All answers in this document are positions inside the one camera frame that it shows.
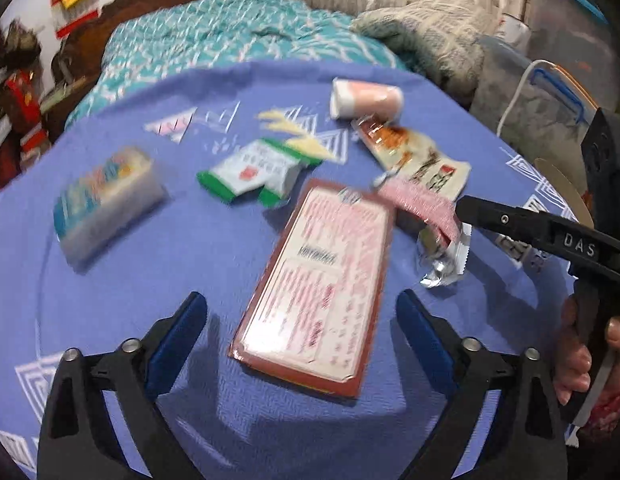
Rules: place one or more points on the plastic tissue pack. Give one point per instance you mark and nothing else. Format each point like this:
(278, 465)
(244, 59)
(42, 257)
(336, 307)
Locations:
(104, 200)

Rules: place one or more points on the teal patterned bedsheet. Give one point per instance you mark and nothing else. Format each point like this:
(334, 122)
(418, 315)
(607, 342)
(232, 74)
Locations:
(214, 30)

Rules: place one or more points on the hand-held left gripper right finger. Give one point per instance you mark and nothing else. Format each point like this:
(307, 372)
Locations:
(425, 345)

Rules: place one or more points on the pink silver wrapper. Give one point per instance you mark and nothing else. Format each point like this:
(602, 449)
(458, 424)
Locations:
(420, 202)

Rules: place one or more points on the flat red box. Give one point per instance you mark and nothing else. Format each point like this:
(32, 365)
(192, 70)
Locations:
(315, 280)

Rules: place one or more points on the brown cardboard piece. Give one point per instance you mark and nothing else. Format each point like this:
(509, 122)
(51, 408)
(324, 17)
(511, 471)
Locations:
(565, 185)

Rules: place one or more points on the clear plastic storage bin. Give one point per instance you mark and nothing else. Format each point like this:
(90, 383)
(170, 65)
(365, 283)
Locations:
(540, 110)

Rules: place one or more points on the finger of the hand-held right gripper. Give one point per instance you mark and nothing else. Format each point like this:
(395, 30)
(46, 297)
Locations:
(505, 220)

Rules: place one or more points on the red gift box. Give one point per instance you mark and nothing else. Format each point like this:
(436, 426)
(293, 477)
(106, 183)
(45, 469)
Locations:
(24, 105)

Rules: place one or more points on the teal lidded storage bin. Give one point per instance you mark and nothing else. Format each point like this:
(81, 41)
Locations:
(565, 10)

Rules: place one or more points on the brown handbag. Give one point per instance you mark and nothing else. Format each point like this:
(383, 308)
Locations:
(19, 42)

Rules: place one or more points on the pink white paper cup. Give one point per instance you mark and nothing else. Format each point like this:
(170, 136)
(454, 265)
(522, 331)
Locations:
(365, 97)

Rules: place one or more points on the orange white snack packet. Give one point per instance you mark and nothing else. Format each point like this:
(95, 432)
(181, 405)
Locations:
(415, 155)

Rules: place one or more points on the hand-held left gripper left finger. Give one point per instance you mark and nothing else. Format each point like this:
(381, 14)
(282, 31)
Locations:
(177, 345)

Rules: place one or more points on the green white packet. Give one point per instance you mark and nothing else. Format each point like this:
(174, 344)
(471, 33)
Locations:
(250, 172)

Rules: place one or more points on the person's right hand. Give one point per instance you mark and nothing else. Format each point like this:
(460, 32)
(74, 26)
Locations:
(572, 355)

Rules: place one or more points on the cream knitted blanket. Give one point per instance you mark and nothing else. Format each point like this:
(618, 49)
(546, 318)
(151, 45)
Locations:
(430, 35)

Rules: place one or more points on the blue printed blanket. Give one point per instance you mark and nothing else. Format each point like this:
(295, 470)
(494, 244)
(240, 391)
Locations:
(139, 285)

